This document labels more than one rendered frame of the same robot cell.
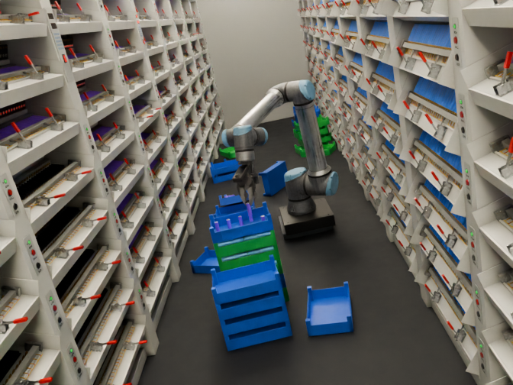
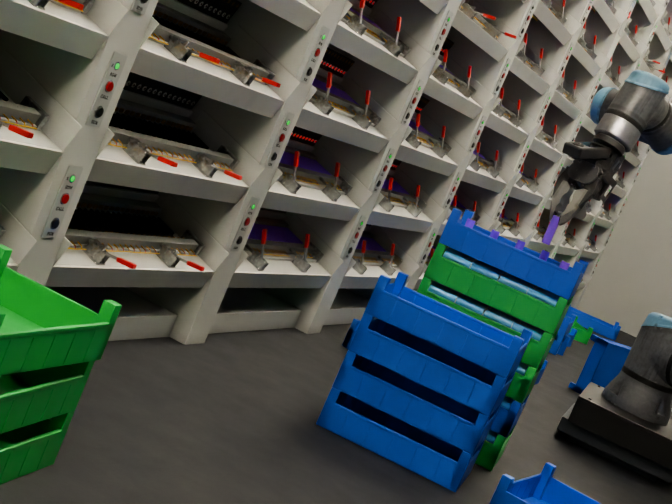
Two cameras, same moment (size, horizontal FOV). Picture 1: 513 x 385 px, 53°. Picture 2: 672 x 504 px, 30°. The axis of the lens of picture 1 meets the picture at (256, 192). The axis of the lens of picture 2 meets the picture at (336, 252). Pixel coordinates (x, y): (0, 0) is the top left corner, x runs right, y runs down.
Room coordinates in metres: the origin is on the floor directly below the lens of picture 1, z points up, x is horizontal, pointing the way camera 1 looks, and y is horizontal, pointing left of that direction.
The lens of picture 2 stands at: (-0.37, -0.22, 0.60)
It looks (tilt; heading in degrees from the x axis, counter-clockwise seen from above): 7 degrees down; 14
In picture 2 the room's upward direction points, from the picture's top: 23 degrees clockwise
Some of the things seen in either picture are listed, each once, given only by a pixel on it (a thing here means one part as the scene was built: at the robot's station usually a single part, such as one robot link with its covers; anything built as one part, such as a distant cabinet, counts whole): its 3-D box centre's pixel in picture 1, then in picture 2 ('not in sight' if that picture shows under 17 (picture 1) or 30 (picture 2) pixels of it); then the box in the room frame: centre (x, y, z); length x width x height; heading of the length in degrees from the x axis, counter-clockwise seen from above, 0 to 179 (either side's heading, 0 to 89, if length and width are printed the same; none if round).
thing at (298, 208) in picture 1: (300, 202); (641, 392); (3.13, -0.27, 0.19); 0.19 x 0.19 x 0.10
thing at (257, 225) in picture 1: (240, 221); (515, 252); (2.37, 0.11, 0.44); 0.30 x 0.20 x 0.08; 92
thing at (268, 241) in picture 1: (243, 236); (500, 285); (2.37, 0.11, 0.36); 0.30 x 0.20 x 0.08; 92
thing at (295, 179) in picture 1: (298, 182); (665, 348); (3.12, -0.27, 0.32); 0.17 x 0.15 x 0.18; 56
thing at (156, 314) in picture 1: (169, 252); (325, 304); (3.17, 0.66, 0.03); 2.19 x 0.16 x 0.05; 175
